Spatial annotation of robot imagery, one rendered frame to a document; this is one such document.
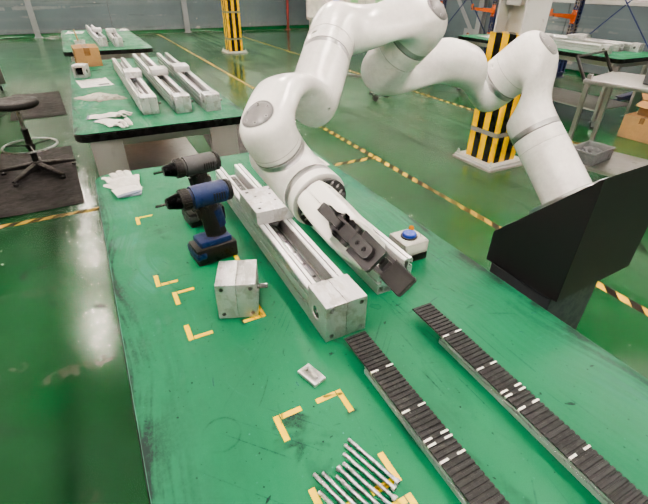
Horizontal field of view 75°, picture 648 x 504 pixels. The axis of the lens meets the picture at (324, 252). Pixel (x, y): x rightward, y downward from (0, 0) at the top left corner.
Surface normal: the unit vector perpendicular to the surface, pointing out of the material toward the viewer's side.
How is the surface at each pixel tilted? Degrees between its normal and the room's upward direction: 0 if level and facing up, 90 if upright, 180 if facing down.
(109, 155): 90
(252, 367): 0
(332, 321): 90
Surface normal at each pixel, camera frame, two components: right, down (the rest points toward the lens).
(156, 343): 0.01, -0.84
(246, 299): 0.11, 0.54
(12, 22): 0.47, 0.48
